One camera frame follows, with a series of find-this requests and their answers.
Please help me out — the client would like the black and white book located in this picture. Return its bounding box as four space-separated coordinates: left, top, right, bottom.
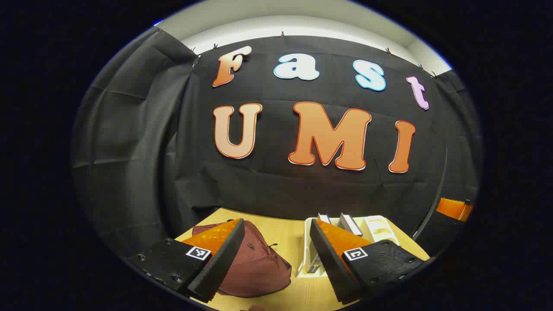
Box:
337 213 363 237

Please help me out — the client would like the white bookshelf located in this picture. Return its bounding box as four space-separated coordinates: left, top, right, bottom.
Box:
296 215 400 278

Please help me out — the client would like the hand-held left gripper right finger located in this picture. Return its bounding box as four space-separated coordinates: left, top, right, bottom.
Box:
309 218 431 305

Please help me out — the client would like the blue book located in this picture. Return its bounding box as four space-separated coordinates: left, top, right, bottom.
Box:
305 213 332 275

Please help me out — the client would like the maroon schoolbag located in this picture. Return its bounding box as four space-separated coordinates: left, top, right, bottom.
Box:
192 219 292 298

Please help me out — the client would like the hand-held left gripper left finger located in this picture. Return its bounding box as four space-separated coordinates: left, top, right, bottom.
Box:
127 218 246 303

